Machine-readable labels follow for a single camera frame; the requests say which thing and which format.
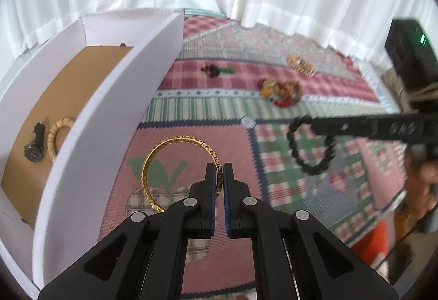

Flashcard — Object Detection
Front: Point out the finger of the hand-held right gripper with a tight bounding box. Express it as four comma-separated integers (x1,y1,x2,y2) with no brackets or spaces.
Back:
310,114,438,148

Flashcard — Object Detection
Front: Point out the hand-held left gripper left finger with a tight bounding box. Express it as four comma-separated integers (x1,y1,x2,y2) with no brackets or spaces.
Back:
38,163,217,300

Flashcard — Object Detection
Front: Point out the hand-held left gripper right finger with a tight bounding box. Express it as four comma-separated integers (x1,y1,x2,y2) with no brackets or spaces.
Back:
222,164,399,300

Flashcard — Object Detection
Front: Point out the black bead bracelet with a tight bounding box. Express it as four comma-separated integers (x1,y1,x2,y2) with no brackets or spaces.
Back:
287,116,338,175

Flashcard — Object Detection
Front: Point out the gold bangle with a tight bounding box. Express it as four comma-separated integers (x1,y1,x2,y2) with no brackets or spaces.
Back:
141,136,225,214

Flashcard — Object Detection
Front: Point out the white cardboard box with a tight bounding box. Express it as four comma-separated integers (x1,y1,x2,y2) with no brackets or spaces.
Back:
0,7,185,291

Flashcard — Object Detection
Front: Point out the red and gold jewelry pile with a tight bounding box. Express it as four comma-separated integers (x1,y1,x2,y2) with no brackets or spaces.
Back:
258,78,302,108

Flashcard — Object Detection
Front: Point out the dark bead green jewelry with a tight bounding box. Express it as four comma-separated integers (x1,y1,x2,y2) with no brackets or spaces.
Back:
201,65,235,78

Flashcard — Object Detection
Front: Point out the person's right hand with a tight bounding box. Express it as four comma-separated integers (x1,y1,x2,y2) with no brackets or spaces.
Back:
404,147,438,208

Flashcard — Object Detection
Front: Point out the plaid patchwork blanket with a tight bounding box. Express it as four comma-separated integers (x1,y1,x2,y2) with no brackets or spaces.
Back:
99,8,413,300

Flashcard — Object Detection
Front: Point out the orange cloth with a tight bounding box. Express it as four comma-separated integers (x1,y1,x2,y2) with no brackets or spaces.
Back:
345,218,391,274

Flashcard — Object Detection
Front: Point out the black wrist watch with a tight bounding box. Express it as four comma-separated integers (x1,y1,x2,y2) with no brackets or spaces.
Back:
24,121,46,162

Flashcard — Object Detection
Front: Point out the amber bead bracelet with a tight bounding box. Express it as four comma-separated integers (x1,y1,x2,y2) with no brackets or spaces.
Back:
287,54,316,77

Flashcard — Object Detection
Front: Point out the beige bead bracelet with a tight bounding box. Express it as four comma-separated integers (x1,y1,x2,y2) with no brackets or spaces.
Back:
48,117,76,162

